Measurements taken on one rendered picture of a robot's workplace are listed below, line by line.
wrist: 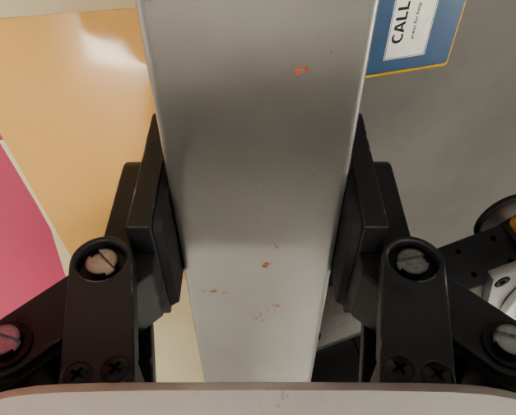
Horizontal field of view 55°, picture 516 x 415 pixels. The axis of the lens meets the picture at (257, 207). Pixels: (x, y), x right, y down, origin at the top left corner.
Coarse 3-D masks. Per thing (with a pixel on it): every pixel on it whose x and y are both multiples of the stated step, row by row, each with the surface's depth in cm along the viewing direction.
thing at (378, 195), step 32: (352, 160) 11; (352, 192) 11; (384, 192) 12; (352, 224) 10; (384, 224) 10; (352, 256) 11; (352, 288) 11; (448, 288) 10; (480, 320) 9; (512, 320) 9; (480, 352) 9; (512, 352) 9; (512, 384) 9
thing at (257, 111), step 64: (192, 0) 8; (256, 0) 8; (320, 0) 8; (192, 64) 8; (256, 64) 8; (320, 64) 8; (192, 128) 9; (256, 128) 9; (320, 128) 9; (192, 192) 11; (256, 192) 11; (320, 192) 11; (192, 256) 12; (256, 256) 12; (320, 256) 12; (256, 320) 14; (320, 320) 15
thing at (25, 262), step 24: (0, 144) 14; (0, 168) 15; (0, 192) 16; (24, 192) 16; (0, 216) 16; (24, 216) 16; (0, 240) 17; (24, 240) 17; (48, 240) 17; (0, 264) 18; (24, 264) 18; (48, 264) 18; (0, 288) 19; (24, 288) 19; (0, 312) 21
